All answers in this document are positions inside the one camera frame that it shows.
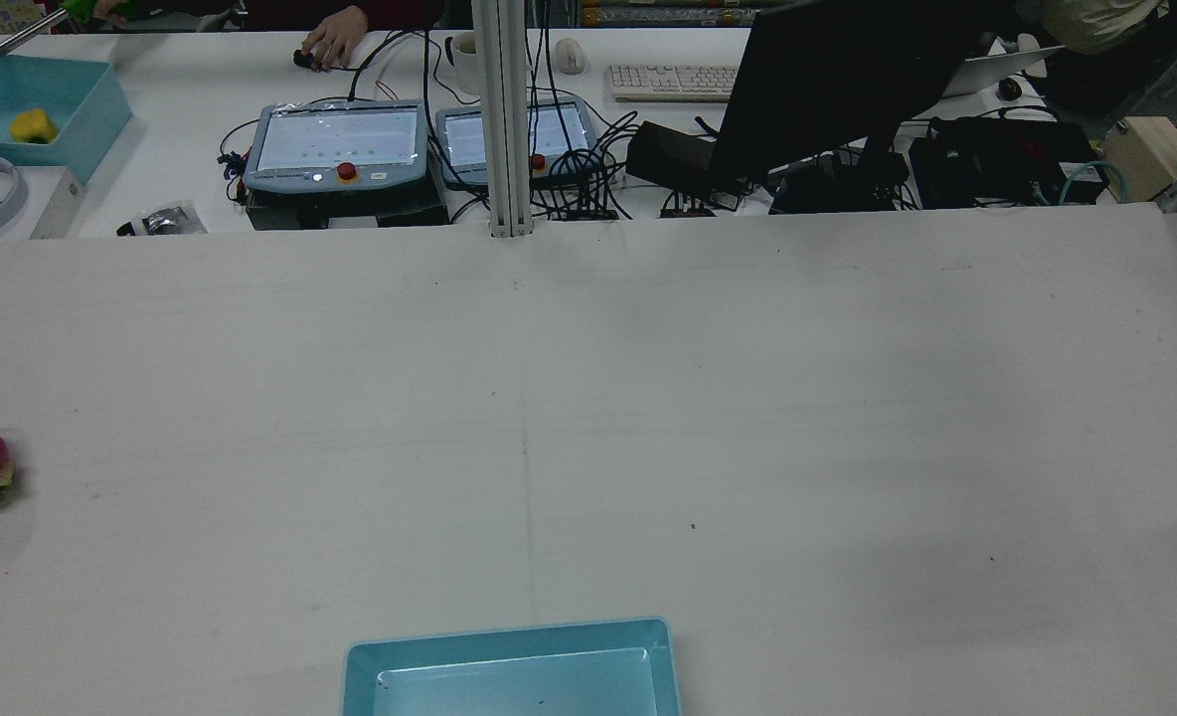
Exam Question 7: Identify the black power adapter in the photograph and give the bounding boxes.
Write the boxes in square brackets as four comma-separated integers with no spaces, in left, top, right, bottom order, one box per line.
[625,121,749,200]

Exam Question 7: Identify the dark equipment box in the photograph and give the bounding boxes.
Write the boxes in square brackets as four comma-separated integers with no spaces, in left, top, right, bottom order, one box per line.
[246,184,450,232]

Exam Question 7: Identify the white keyboard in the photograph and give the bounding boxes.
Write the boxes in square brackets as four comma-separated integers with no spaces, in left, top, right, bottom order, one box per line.
[605,64,741,103]

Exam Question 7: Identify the white mug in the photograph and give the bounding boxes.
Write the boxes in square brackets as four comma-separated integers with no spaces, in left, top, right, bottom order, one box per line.
[444,32,482,96]

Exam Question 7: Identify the large grey teach pendant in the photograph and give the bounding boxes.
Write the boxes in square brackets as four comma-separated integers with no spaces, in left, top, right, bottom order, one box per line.
[244,98,430,195]

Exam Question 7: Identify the light blue plastic bin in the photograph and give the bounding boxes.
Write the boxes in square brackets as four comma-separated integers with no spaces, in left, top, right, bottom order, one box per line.
[341,617,682,716]

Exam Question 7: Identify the yellow packaged boxes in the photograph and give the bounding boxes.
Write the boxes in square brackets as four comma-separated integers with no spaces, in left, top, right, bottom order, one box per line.
[581,5,758,28]

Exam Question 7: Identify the black monitor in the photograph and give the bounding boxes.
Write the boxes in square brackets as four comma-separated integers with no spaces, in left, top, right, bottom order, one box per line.
[710,0,1017,215]

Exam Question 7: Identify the open person hand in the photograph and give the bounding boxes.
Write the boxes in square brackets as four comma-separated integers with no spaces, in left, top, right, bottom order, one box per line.
[300,5,369,73]

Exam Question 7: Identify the clear plastic bag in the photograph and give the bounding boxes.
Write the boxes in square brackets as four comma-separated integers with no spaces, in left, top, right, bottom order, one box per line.
[116,200,209,238]

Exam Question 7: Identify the silver laptop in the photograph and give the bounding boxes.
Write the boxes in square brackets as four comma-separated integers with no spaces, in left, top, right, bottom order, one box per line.
[941,45,1065,98]

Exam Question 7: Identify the white cardboard box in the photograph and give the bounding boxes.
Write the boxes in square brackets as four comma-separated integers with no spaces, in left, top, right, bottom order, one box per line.
[0,166,86,241]

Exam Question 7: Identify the teal storage bin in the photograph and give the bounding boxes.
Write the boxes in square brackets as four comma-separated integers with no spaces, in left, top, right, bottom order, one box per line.
[0,52,134,185]

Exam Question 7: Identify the wooden box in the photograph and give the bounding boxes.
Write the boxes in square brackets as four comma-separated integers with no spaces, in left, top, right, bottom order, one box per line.
[1100,116,1177,274]

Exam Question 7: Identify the yellow toy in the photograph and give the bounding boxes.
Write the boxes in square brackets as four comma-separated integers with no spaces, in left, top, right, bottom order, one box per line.
[9,107,59,145]

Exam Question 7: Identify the metal rod with green tip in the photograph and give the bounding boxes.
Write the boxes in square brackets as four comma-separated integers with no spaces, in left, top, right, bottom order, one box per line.
[0,0,137,89]

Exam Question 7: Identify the aluminium extrusion post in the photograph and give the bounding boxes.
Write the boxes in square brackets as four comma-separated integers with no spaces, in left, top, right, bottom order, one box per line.
[470,0,534,238]

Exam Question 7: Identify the teal cable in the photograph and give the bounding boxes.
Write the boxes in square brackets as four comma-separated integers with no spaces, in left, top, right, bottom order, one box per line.
[1034,159,1131,207]

